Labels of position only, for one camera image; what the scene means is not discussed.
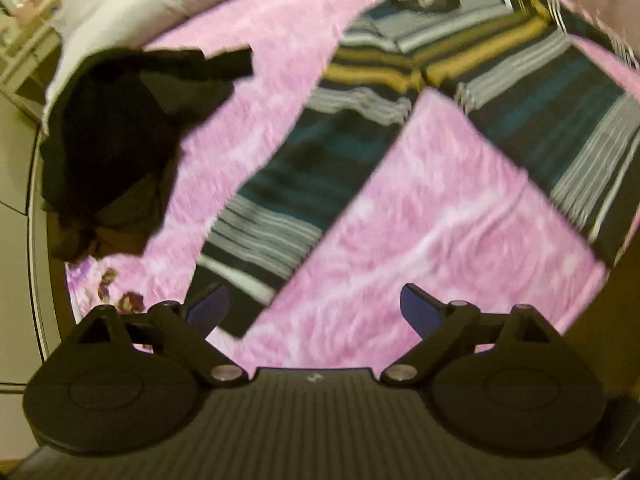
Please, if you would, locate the pink floral blanket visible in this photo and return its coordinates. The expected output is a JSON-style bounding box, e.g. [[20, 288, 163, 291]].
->
[[65, 0, 640, 371]]

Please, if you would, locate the white sliding-door wardrobe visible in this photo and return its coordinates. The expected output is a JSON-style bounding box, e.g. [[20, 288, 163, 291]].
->
[[0, 85, 76, 461]]

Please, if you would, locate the white vanity table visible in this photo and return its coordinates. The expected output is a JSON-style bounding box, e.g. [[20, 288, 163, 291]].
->
[[0, 0, 63, 121]]

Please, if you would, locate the striped knit shirt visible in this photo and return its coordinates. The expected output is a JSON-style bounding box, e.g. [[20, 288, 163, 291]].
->
[[187, 0, 640, 338]]

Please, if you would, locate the black clothes pile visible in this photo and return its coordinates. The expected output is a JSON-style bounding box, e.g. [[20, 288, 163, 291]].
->
[[40, 47, 255, 263]]

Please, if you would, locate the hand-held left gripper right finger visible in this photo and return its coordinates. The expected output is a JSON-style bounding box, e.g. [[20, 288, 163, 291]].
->
[[381, 284, 586, 386]]

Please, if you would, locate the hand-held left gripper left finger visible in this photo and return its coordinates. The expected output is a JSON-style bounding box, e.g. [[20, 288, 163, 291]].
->
[[45, 282, 248, 386]]

